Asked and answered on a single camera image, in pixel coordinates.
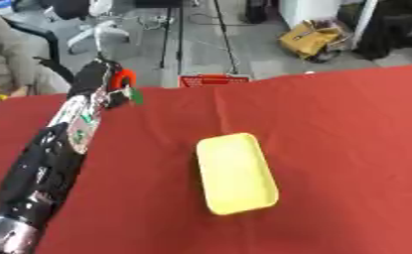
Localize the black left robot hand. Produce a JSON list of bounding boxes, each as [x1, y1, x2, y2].
[[32, 57, 140, 109]]

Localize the office chair with white base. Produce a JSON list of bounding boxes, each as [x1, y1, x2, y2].
[[40, 0, 133, 56]]

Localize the white cabinet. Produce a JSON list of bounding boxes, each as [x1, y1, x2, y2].
[[276, 0, 379, 51]]

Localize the black tripod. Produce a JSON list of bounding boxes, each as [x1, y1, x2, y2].
[[155, 0, 244, 76]]

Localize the black chair armrest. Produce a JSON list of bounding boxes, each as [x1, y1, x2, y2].
[[2, 16, 64, 65]]

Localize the red plastic basket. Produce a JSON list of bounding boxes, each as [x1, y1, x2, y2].
[[178, 73, 254, 89]]

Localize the person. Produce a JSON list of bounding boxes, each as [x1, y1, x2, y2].
[[0, 2, 60, 109]]

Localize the yellow paper bag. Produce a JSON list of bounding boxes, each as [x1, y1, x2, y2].
[[276, 19, 344, 62]]

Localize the yellow plastic tray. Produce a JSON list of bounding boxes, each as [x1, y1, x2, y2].
[[193, 132, 281, 216]]

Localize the orange toy with green leaf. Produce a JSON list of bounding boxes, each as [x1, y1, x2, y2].
[[106, 67, 147, 106]]

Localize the black bag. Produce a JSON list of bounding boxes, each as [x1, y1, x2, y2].
[[241, 0, 270, 25]]

